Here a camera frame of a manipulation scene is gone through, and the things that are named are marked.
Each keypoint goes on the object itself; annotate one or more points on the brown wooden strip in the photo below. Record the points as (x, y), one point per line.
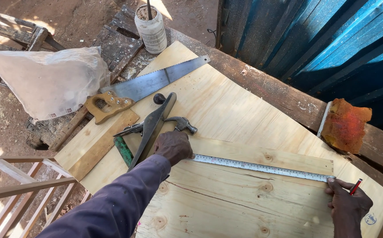
(102, 145)

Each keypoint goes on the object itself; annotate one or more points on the light wooden slatted frame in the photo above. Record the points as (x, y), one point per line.
(22, 191)

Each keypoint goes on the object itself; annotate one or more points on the blue corrugated metal sheet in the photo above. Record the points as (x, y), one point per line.
(317, 43)

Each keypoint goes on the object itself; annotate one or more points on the dark stick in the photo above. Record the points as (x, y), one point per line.
(149, 10)

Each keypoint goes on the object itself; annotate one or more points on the white plastic bag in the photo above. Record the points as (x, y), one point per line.
(46, 81)

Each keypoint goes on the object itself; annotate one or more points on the long dark metal plane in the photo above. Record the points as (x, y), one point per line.
(153, 127)

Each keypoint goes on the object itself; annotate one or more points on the large plywood sheet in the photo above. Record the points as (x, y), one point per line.
(244, 112)

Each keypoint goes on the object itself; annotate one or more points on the green metal tool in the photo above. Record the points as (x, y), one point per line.
(124, 152)

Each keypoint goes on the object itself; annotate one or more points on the weathered wooden slat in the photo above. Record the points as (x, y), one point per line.
(72, 125)

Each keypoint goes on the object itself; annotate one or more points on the grey metal snips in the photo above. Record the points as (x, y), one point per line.
(130, 130)

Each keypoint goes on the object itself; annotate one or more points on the white steel measuring tape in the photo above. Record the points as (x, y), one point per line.
(261, 167)

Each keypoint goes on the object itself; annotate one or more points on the person's right hand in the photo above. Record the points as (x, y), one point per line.
(350, 206)

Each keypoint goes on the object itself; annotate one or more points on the white wooden strip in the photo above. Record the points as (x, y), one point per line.
(323, 119)

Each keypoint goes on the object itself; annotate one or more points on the knotty pine board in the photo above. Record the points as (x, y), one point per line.
(231, 201)

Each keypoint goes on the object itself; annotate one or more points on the orange sponge block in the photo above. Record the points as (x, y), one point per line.
(345, 125)

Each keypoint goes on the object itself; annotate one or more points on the person's left hand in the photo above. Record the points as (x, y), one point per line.
(173, 147)

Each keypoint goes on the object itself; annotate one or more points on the red pencil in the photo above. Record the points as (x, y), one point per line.
(356, 186)

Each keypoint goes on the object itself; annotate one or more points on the white glue bottle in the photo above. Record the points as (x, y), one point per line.
(151, 31)

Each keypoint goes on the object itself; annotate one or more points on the weathered wooden trestle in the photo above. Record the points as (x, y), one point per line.
(16, 33)

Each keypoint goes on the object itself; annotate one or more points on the steel claw hammer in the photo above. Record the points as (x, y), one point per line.
(183, 124)

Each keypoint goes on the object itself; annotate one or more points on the old wooden workbench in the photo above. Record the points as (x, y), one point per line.
(277, 89)

